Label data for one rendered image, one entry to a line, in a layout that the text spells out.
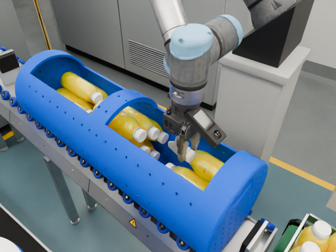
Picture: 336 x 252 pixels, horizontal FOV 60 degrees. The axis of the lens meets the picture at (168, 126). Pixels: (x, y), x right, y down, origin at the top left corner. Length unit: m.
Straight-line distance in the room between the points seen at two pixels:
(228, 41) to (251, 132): 0.87
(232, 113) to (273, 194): 0.91
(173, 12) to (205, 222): 0.55
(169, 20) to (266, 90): 0.67
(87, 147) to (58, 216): 1.32
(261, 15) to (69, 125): 0.87
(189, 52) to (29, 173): 2.02
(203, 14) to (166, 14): 1.55
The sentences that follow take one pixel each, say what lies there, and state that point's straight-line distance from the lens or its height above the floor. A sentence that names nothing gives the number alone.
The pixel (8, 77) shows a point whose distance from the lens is 1.66.
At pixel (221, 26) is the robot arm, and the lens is 0.72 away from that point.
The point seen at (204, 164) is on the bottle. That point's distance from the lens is 0.80.
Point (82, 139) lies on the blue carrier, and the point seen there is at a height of 1.15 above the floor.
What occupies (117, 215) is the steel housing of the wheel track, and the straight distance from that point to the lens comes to 1.05.
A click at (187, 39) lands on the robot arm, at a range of 0.63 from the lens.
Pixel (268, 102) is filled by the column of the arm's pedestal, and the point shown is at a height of 0.94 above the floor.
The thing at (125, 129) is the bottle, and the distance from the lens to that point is 0.86.
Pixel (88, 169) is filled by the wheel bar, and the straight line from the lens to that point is 1.09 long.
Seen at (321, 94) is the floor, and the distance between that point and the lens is 3.37.
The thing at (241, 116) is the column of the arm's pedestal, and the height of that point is 0.81.
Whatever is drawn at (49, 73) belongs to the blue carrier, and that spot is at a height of 1.14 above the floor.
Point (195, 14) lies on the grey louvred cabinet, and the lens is 2.43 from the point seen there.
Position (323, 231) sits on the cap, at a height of 1.10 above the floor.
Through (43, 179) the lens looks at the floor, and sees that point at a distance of 2.39.
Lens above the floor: 1.75
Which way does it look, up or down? 42 degrees down
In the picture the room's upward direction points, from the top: straight up
